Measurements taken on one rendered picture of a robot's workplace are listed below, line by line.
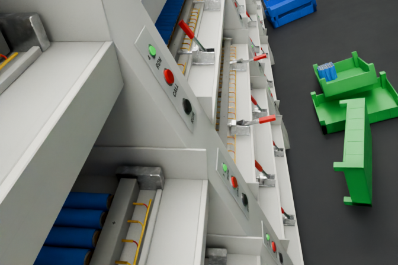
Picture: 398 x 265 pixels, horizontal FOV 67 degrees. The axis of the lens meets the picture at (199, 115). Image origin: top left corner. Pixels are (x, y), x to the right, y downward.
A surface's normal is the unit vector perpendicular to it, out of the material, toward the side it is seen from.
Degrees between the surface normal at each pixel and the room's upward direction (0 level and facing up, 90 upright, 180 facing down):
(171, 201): 23
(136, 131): 90
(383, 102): 0
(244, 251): 90
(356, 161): 0
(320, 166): 0
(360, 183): 90
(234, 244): 90
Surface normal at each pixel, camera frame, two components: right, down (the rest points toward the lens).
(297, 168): -0.43, -0.72
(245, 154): -0.05, -0.77
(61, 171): 0.99, 0.02
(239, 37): -0.10, 0.64
